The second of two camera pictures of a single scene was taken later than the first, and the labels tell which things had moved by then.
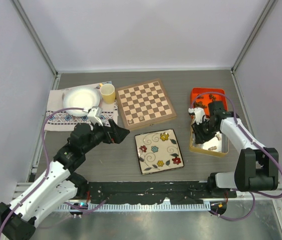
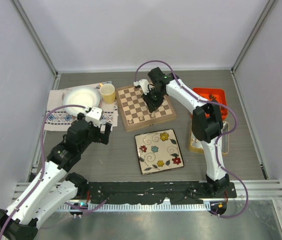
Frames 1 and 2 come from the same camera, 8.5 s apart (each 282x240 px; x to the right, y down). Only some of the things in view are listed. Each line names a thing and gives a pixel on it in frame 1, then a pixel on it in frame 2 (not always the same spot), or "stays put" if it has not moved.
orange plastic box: x=200 y=97 stays put
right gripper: x=200 y=137 → x=152 y=105
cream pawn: x=141 y=115 stays put
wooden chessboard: x=144 y=104 stays put
